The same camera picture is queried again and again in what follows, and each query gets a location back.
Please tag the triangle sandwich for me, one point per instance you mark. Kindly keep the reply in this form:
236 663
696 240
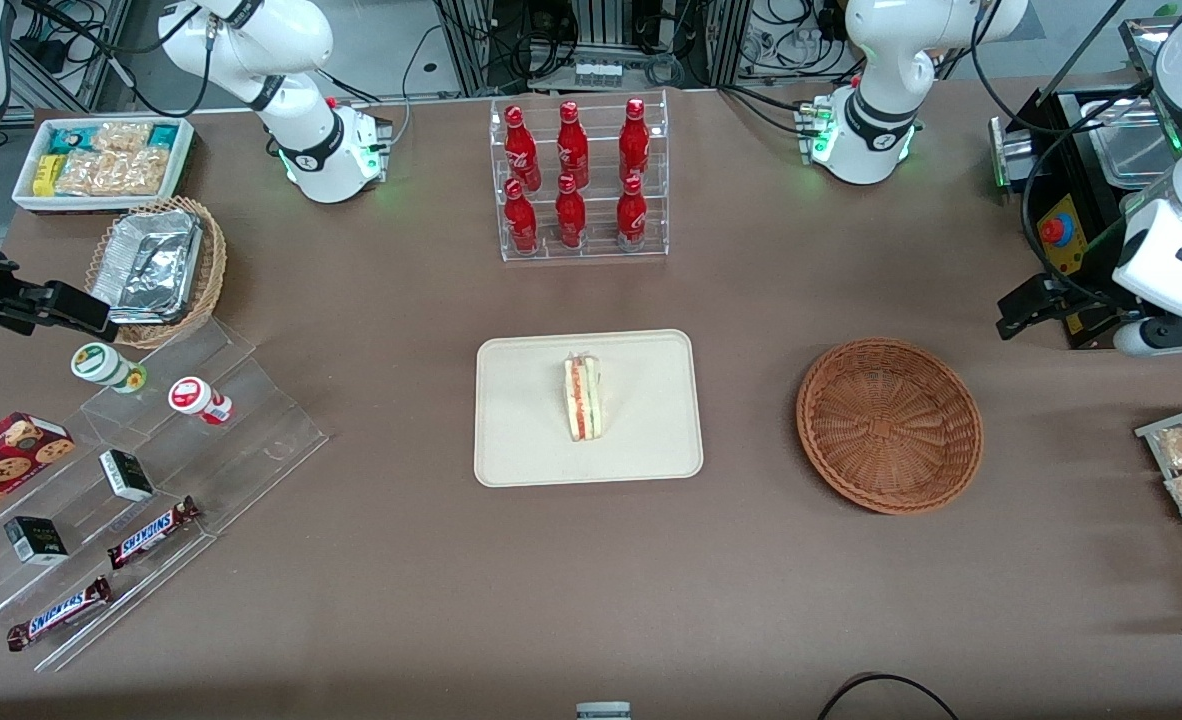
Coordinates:
583 400

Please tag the tan wicker basket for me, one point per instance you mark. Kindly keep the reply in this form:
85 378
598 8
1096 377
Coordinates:
213 270

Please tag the white rectangular snack box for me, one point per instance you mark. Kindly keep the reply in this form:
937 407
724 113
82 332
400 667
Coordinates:
26 198

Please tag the steel fryer pan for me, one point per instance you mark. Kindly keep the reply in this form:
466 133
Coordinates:
1121 150

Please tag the brown round wicker basket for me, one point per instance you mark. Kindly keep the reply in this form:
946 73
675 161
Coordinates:
889 425

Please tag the cream plastic tray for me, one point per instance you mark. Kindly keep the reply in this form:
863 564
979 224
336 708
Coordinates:
521 420

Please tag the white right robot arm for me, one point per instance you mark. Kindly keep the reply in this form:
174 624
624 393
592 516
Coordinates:
291 40

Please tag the small black box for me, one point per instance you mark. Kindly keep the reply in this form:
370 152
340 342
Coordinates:
126 475
36 540

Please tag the clear cracker bag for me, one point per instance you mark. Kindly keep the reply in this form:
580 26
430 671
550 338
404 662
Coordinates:
111 172
121 136

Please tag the red emergency stop button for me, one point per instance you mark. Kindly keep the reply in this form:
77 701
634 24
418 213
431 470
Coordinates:
1053 229

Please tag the red cookie box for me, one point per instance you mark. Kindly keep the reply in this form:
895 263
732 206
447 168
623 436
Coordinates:
1 460

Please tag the red cola bottle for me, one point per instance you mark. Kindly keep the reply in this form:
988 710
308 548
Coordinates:
570 218
521 222
572 148
632 218
521 150
634 142

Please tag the teal snack packet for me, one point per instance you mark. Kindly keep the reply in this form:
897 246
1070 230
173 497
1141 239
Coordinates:
163 135
69 140

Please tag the small grey device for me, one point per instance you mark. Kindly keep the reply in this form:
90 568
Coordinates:
603 711

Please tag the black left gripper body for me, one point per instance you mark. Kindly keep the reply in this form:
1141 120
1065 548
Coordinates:
1069 301

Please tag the aluminium frame rack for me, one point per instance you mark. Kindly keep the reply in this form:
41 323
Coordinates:
591 30

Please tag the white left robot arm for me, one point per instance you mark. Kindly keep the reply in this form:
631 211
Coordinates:
881 60

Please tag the black fryer machine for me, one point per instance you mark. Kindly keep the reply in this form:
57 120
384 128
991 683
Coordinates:
1061 150

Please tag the clear acrylic stepped display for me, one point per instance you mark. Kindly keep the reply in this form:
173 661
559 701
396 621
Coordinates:
251 440

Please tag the aluminium foil tray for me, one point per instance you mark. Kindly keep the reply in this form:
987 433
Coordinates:
146 265

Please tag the green lid yogurt bottle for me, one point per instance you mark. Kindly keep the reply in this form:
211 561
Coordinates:
101 364

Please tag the clear acrylic bottle rack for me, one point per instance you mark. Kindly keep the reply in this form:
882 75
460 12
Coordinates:
651 230

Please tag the snickers chocolate bar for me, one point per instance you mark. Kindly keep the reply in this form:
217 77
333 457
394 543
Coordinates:
151 532
59 612

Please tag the yellow snack packet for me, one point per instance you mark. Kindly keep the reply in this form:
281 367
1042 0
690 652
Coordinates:
45 176

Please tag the red lid yogurt bottle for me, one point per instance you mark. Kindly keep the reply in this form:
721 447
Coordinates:
194 397

